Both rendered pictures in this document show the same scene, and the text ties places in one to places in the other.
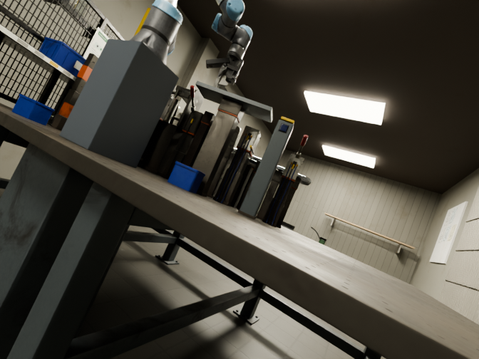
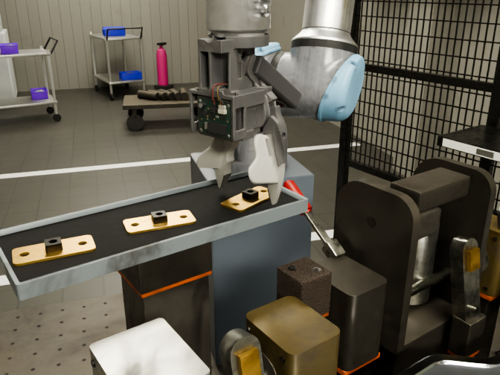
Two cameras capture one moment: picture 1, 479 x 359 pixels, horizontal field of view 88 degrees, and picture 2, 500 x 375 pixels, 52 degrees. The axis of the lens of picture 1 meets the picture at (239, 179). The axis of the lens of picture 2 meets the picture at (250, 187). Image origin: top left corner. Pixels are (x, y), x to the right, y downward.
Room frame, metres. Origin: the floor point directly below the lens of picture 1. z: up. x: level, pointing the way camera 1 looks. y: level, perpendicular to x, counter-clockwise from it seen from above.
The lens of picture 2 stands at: (1.62, -0.18, 1.43)
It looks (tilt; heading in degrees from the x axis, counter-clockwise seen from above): 21 degrees down; 134
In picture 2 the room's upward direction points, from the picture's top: straight up
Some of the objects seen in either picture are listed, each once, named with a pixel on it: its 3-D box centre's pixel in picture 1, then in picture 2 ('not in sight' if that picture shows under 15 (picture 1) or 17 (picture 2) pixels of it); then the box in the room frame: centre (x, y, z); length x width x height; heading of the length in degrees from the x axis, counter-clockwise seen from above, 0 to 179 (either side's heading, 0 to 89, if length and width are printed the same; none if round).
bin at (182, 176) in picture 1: (186, 177); not in sight; (1.03, 0.20, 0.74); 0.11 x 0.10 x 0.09; 79
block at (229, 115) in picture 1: (214, 147); (171, 370); (1.13, 0.16, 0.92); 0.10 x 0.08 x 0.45; 79
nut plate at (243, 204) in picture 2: not in sight; (250, 195); (1.17, 0.29, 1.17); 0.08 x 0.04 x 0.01; 95
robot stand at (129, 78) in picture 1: (122, 105); (248, 251); (0.94, 0.52, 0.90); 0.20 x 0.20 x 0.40; 61
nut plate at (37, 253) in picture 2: not in sight; (53, 245); (1.12, 0.03, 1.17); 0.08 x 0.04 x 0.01; 69
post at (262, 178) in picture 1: (266, 169); not in sight; (1.08, -0.09, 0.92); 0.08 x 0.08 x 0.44; 79
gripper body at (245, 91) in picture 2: (230, 68); (234, 86); (1.17, 0.26, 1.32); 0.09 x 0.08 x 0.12; 95
